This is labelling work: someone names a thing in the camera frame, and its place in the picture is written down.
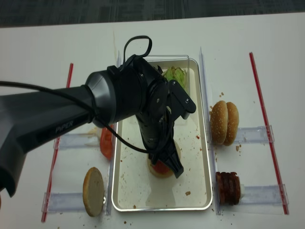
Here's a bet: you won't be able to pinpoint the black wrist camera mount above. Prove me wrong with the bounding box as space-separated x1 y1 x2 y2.
166 80 196 121

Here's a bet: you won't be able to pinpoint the clear plastic container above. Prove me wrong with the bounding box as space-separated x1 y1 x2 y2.
128 54 191 126

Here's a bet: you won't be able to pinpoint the standing tomato slices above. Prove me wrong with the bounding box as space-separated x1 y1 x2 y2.
100 127 112 160

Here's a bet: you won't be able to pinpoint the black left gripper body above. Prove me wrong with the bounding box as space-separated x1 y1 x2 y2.
136 105 178 167

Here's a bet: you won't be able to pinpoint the bottom bun on tray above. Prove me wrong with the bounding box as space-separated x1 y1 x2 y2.
147 139 182 178

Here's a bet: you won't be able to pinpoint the standing bun half left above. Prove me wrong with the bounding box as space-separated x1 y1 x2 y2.
82 167 104 217

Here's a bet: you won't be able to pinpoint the white metal tray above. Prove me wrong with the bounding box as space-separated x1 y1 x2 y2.
112 59 213 212

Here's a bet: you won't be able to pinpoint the lower tomato slice on bun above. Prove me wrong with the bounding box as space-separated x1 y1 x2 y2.
152 160 170 174

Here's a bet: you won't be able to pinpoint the white pusher behind patties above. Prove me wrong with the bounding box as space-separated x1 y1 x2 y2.
239 184 245 199

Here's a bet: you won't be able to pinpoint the left red strip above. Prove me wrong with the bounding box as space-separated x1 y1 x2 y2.
41 63 74 223

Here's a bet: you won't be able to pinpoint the lower right clear rail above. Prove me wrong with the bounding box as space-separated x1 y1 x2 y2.
239 184 289 205

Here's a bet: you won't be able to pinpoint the lower left clear rail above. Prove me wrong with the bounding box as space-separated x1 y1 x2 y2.
41 192 85 213

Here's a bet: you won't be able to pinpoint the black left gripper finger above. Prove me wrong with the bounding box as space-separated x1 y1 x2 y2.
158 152 183 178

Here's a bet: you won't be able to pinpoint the sesame bun left half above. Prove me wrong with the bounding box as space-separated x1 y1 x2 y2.
210 100 228 145

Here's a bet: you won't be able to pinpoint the upper left clear rail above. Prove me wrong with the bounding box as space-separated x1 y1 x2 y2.
53 134 100 149

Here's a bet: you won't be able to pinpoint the sesame bun half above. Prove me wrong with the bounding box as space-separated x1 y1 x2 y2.
224 102 239 146
210 100 228 145

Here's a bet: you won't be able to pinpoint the meat patty stack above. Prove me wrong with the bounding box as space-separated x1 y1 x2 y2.
215 172 241 206

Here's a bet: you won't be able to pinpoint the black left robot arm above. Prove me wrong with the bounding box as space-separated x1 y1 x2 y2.
0 56 184 196

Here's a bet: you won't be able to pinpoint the black cable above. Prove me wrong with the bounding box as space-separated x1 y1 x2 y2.
0 35 176 154

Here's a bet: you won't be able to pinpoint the right red strip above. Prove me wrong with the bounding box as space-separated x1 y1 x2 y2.
249 52 290 215

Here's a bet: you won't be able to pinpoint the sesame bun right half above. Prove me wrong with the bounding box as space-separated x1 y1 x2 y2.
224 102 239 146

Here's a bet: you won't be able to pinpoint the red strip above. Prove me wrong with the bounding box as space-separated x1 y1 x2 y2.
249 52 290 215
41 63 74 223

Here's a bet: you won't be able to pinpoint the green lettuce pile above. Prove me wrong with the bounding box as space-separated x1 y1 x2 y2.
162 66 189 93

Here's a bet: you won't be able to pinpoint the upper right clear rail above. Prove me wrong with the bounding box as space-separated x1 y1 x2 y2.
234 125 274 144

